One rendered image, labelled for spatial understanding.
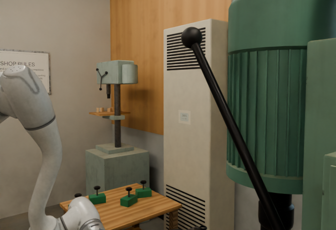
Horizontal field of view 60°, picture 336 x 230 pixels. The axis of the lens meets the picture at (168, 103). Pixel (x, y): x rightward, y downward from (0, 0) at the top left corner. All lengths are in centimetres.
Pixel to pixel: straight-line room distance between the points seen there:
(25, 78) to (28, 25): 254
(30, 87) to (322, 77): 76
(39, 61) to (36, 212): 242
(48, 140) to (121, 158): 179
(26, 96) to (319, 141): 76
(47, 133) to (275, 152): 72
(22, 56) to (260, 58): 306
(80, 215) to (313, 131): 98
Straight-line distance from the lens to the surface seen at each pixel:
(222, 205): 227
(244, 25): 48
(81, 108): 358
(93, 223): 121
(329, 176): 30
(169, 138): 235
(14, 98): 94
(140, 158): 286
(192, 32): 47
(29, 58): 339
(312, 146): 44
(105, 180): 273
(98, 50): 368
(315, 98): 43
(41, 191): 112
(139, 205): 214
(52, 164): 107
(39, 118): 96
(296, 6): 47
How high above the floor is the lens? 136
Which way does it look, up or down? 4 degrees down
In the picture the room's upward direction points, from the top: straight up
